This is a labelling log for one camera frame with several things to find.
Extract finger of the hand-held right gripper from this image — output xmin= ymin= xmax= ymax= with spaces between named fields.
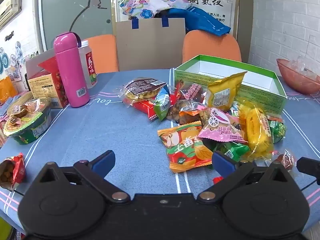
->
xmin=296 ymin=157 xmax=320 ymax=185

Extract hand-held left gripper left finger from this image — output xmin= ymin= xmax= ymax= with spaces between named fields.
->
xmin=37 ymin=150 xmax=130 ymax=203

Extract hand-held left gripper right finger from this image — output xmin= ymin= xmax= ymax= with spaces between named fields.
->
xmin=197 ymin=151 xmax=293 ymax=203

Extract green barcode snack packet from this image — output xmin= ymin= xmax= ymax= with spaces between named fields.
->
xmin=153 ymin=86 xmax=171 ymax=121

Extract green cardboard box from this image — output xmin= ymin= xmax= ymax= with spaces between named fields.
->
xmin=174 ymin=54 xmax=287 ymax=115

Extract green white label snack packet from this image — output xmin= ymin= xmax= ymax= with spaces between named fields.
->
xmin=204 ymin=139 xmax=251 ymax=162

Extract small red wrapped candy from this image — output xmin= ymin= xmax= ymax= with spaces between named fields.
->
xmin=272 ymin=149 xmax=297 ymax=170

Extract pink snack packet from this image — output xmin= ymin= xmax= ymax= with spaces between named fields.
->
xmin=197 ymin=105 xmax=249 ymax=145

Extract orange and red snack packet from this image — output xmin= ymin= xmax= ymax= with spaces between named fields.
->
xmin=157 ymin=121 xmax=214 ymax=173

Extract green leafy snack packet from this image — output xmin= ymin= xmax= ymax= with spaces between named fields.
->
xmin=266 ymin=115 xmax=287 ymax=144

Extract clear yellow snack packet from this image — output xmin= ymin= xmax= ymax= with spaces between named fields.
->
xmin=236 ymin=97 xmax=274 ymax=160

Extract clear nut snack packet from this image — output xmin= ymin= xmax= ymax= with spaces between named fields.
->
xmin=166 ymin=99 xmax=208 ymax=125

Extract clear red snack packet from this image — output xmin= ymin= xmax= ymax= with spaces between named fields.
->
xmin=172 ymin=80 xmax=208 ymax=103

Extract pink bowl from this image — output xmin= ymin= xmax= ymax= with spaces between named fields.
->
xmin=276 ymin=58 xmax=320 ymax=95

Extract green instant noodle bowl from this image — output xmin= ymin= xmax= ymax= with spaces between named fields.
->
xmin=3 ymin=97 xmax=52 ymax=145

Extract brown label cookie packet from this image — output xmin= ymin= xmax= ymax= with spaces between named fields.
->
xmin=115 ymin=77 xmax=168 ymax=104

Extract opened red snack packet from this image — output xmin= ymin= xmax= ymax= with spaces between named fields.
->
xmin=0 ymin=153 xmax=27 ymax=192

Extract pink thermos bottle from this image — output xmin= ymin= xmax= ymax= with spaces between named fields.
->
xmin=54 ymin=32 xmax=90 ymax=108

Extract red and beige carton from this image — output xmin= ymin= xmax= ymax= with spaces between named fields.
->
xmin=27 ymin=56 xmax=69 ymax=109

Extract clear bottle with red label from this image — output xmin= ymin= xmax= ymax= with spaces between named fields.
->
xmin=78 ymin=40 xmax=98 ymax=89

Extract clear plastic wrap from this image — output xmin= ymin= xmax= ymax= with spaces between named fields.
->
xmin=287 ymin=55 xmax=320 ymax=83

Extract woven straw coaster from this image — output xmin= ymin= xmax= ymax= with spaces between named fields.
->
xmin=7 ymin=91 xmax=33 ymax=110

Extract orange chair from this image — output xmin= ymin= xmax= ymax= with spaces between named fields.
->
xmin=182 ymin=30 xmax=242 ymax=64
xmin=81 ymin=34 xmax=119 ymax=73

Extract brown paper bag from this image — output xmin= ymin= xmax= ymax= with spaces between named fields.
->
xmin=115 ymin=17 xmax=187 ymax=72

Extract blue plastic bag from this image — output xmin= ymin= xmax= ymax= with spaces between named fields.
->
xmin=166 ymin=7 xmax=232 ymax=36

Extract white calligraphy poster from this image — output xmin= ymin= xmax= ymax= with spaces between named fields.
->
xmin=111 ymin=0 xmax=239 ymax=43

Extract floral cloth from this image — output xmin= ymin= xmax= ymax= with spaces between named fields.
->
xmin=119 ymin=0 xmax=192 ymax=20

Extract white air conditioner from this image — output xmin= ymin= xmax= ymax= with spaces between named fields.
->
xmin=0 ymin=0 xmax=23 ymax=28

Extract blue and white wall decorations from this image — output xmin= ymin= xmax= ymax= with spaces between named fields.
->
xmin=0 ymin=40 xmax=25 ymax=77

